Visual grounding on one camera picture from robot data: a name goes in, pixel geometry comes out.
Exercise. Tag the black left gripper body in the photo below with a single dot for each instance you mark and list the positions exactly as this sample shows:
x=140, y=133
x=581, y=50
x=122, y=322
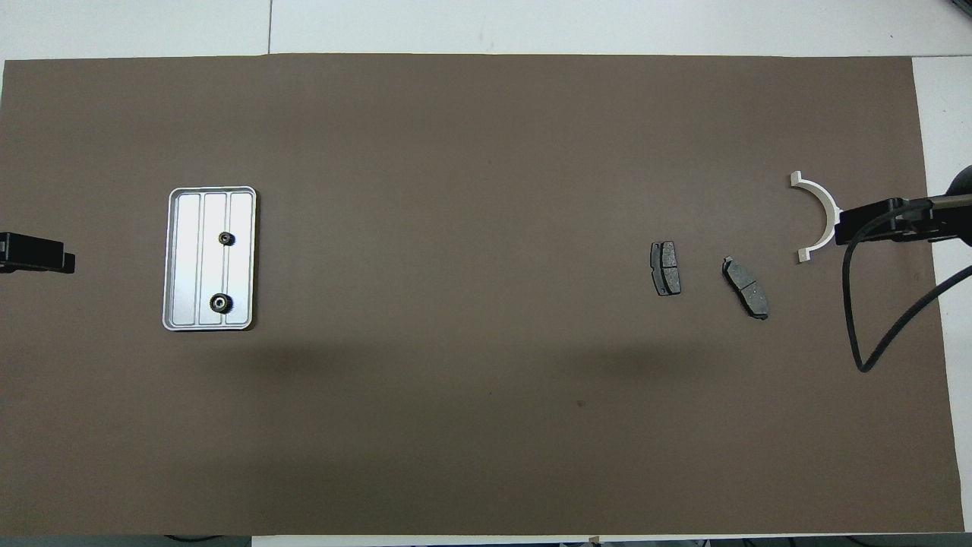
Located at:
x=30, y=251

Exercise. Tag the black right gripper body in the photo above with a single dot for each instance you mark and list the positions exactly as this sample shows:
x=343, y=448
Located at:
x=873, y=224

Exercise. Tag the short dark brake pad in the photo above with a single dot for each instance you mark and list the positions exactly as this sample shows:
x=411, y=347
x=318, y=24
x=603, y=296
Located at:
x=665, y=268

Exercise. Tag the white semicircular bracket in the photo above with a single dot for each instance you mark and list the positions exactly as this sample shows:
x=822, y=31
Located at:
x=829, y=205

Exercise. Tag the large black bearing gear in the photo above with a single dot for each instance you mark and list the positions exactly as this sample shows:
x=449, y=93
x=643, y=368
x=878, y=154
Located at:
x=215, y=307

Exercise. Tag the small black bearing gear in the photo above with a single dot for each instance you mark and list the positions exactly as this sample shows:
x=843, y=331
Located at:
x=222, y=241

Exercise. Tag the silver metal tray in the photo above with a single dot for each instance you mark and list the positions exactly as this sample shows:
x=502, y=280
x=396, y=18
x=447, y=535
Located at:
x=190, y=258

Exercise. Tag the long dark brake pad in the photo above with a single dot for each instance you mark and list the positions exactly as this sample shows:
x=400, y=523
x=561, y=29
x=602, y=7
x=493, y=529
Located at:
x=748, y=289

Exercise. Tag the brown table mat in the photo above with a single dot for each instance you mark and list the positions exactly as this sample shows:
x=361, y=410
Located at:
x=456, y=228

